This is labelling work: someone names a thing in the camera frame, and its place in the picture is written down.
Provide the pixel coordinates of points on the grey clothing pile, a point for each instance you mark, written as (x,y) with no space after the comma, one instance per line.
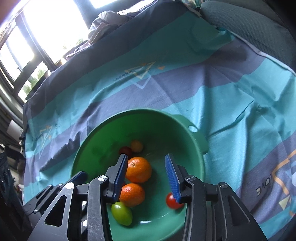
(108,23)

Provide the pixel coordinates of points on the green tomato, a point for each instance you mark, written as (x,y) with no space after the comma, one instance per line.
(121,214)

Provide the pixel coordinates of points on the mandarin orange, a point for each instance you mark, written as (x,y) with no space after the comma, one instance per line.
(132,194)
(138,169)

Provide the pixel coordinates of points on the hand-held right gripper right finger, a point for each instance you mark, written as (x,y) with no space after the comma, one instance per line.
(172,180)

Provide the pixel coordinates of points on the red cherry tomato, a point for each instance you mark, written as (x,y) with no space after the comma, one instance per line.
(126,150)
(170,201)

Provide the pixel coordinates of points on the green plastic bowl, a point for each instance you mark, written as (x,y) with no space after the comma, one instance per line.
(104,143)

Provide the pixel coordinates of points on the grey chair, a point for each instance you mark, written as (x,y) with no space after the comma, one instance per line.
(242,23)

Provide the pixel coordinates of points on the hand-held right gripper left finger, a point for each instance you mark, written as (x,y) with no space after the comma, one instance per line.
(120,176)

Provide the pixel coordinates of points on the striped teal and purple cloth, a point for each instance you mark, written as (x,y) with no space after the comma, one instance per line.
(208,92)

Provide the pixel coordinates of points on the window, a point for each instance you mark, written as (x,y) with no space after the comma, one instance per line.
(46,23)

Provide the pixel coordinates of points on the tan longan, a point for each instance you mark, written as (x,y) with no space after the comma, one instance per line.
(137,145)

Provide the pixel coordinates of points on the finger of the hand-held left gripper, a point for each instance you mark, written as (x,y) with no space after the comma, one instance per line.
(78,177)

